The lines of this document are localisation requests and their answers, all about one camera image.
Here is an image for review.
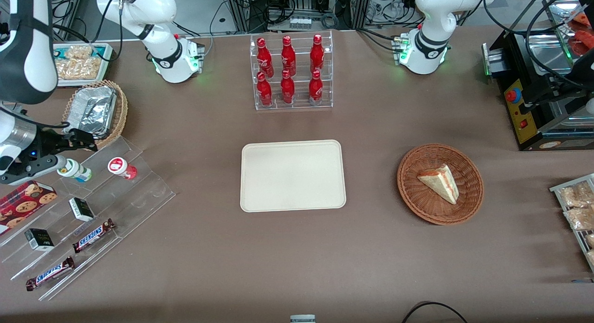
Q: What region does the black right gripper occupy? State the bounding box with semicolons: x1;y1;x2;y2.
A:
28;127;99;164

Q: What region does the beige rectangular tray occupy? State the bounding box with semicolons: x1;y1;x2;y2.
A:
240;140;347;213

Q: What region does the silver foil container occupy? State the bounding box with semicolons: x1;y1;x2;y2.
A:
64;86;117;139

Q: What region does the light wicker basket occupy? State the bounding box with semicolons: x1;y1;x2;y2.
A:
63;79;129;150

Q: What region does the red yogurt cup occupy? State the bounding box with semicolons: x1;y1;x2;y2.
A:
108;157;138;181

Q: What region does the small black box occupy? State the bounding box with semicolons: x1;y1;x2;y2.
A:
24;228;55;252
69;198;95;222

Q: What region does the white snack bin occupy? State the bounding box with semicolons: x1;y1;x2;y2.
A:
52;43;115;87

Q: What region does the clear acrylic stepped display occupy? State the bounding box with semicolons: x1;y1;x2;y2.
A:
0;136;176;301

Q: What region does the red cookie box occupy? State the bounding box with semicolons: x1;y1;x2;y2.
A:
0;180;58;235

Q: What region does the brown snickers bar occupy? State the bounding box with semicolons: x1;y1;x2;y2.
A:
26;257;75;291
73;219;116;254

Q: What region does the red cola bottle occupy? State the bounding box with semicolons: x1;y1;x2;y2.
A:
310;34;325;74
280;70;296;104
257;71;273;107
257;37;274;78
309;70;323;105
281;35;297;77

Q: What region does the clear acrylic bottle rack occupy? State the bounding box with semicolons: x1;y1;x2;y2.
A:
250;30;334;111

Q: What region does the brown round wicker basket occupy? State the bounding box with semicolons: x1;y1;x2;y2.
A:
397;143;484;226

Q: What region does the triangular wrapped sandwich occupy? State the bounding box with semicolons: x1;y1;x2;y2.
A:
417;164;459;205

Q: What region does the black sealing machine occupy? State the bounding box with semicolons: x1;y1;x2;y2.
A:
483;0;594;151

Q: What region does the clear bag of snacks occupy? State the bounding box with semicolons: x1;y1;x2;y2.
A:
563;207;594;231
559;181;594;208

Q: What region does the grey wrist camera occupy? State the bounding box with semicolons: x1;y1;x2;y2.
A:
0;155;67;186

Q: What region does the black cable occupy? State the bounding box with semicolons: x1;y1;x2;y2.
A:
401;302;469;323

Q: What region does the grey wire snack tray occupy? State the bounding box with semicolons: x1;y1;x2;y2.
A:
549;174;594;272

